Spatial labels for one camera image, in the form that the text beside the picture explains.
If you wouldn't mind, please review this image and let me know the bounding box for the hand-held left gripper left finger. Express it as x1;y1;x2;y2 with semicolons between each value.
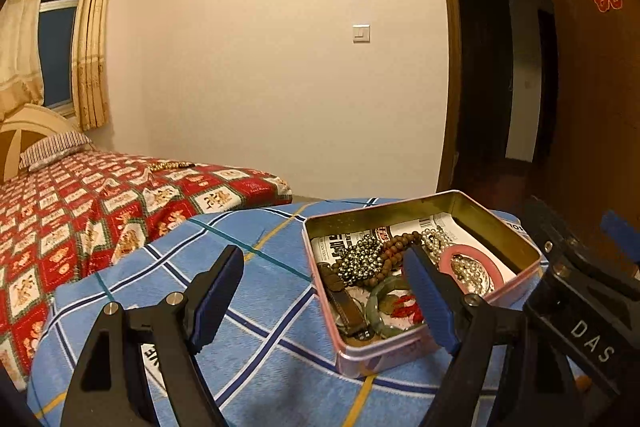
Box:
60;244;246;427

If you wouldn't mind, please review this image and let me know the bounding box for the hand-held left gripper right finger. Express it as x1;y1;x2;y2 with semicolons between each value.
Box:
402;244;566;427

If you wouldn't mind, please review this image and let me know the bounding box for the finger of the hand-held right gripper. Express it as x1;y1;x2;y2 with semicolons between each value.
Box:
524;197;633;305
600;210;640;268

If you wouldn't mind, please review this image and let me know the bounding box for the red tassel charm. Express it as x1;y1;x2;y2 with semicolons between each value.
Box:
390;292;426;324

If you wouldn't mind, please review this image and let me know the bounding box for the silver pearl bead chain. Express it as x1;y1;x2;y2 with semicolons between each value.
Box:
420;227;493;296

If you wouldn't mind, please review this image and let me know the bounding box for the green jade bangle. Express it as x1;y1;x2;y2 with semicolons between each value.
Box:
364;274;426;341

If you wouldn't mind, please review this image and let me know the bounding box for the brown wooden bead necklace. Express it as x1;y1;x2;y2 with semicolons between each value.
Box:
377;231;424;281

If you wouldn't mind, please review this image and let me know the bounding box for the pink bangle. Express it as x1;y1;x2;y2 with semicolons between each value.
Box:
432;244;501;296

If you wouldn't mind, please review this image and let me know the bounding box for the pink metal tin box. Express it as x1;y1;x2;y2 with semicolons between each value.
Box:
302;189;548;380

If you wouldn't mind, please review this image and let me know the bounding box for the brown leather strap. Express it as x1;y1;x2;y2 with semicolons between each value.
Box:
322;281;374;339

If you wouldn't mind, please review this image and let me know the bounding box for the dark metallic bead chain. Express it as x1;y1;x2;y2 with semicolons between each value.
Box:
337;234;389;289

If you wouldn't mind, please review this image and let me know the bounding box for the blue plaid blanket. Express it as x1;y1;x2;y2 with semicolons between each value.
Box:
27;196;591;427

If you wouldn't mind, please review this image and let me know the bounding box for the printed paper sheet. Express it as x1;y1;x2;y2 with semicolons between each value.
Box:
312;214;518;294

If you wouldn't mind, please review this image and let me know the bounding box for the brown wooden door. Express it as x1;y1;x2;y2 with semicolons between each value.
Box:
542;0;640;268

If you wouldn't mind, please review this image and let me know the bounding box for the red patterned bedspread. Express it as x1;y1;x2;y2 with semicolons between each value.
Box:
0;149;293;390

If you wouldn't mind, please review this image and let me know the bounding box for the dark hallway door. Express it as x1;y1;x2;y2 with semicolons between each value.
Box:
457;0;513;188

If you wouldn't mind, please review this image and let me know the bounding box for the striped pillow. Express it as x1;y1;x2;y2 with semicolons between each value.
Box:
19;132;96;172

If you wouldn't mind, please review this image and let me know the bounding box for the cream wooden headboard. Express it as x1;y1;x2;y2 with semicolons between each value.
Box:
0;103;83;182

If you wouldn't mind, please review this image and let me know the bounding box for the narrow beige curtain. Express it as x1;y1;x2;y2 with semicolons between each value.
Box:
70;0;121;132

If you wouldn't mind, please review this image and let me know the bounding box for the window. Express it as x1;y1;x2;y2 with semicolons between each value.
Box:
37;0;91;115

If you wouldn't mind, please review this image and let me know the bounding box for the wide beige curtain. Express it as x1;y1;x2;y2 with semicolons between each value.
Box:
0;0;58;120

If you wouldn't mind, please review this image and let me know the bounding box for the brown door frame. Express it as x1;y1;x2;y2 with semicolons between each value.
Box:
429;0;463;195

